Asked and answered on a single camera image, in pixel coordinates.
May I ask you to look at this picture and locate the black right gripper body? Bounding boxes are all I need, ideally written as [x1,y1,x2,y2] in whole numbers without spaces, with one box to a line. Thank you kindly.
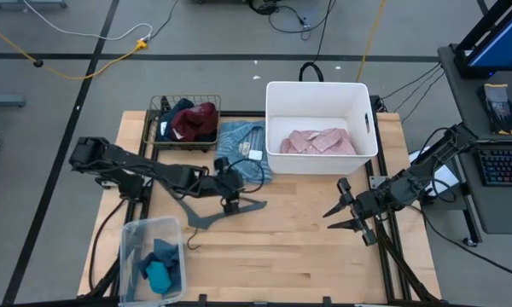
[337,177,396,247]

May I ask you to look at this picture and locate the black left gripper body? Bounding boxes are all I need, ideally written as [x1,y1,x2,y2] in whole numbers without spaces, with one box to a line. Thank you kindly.
[198,156,245,216]

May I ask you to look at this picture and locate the pink shirt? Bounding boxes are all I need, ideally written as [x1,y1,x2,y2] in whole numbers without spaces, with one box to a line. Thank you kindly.
[280,127,358,156]

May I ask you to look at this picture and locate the maroon cloth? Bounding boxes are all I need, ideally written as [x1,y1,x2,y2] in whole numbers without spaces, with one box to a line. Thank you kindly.
[170,101,220,142]

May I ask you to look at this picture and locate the dark blue sweater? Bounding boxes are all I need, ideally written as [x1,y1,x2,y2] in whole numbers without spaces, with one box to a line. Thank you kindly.
[156,97,218,144]

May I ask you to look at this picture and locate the small navy cloth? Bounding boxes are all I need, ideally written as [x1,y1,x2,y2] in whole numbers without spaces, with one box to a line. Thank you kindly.
[136,253,183,292]

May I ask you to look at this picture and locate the small teal cloth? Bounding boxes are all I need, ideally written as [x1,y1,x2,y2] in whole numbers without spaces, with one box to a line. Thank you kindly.
[145,260,172,295]

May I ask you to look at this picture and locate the dark grey clothes hanger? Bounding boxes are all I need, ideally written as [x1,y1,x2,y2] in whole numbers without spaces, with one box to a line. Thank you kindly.
[161,178,269,251]

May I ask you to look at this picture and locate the blue striped folded shirt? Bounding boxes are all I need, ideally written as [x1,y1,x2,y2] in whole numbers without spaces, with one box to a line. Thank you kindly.
[215,119,274,185]

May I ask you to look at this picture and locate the white paper sheet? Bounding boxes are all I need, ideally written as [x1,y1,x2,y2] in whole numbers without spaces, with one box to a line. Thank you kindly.
[409,147,460,197]

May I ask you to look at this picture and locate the white plastic storage basket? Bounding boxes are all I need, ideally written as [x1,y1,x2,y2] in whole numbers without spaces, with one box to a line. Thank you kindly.
[265,80,380,176]

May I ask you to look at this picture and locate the clear plastic bin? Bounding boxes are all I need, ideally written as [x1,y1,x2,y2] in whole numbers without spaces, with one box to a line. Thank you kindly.
[118,215,188,306]

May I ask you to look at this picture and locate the grey computer desk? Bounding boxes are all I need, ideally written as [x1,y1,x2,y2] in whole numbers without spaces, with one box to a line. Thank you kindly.
[437,42,512,235]

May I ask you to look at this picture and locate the black backlit keyboard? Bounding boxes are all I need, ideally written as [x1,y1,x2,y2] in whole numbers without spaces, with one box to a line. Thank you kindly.
[477,147,512,187]

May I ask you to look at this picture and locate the grey work gloves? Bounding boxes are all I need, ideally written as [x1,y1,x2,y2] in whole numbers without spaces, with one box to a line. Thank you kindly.
[477,83,512,136]

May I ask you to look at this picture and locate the black computer monitor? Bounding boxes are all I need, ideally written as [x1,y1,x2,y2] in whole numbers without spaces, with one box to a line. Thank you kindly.
[454,0,512,80]

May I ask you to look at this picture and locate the grey metal floor foot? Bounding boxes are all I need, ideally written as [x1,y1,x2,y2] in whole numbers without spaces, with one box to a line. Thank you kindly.
[0,94,26,107]

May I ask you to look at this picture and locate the brass wire basket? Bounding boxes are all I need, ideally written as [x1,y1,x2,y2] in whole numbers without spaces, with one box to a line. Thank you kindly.
[143,94,222,151]

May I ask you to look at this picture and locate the black aluminium table frame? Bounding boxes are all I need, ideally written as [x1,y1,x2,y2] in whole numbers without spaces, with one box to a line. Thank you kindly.
[84,109,443,307]

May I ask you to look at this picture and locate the black looped cable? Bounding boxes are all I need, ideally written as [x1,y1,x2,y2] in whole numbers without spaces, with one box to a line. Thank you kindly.
[298,61,325,83]

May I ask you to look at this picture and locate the black power cable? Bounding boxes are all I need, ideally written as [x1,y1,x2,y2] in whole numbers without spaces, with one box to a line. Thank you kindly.
[87,195,129,293]

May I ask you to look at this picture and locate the yellow floor cable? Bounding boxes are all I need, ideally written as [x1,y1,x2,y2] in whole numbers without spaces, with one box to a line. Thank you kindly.
[356,0,387,83]
[0,16,148,81]

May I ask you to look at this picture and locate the black floor cable bundle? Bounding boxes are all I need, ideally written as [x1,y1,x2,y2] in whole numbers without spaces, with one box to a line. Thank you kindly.
[247,0,338,42]

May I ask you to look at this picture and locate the white floor cable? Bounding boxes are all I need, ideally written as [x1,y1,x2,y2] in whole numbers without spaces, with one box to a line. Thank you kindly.
[20,0,154,42]

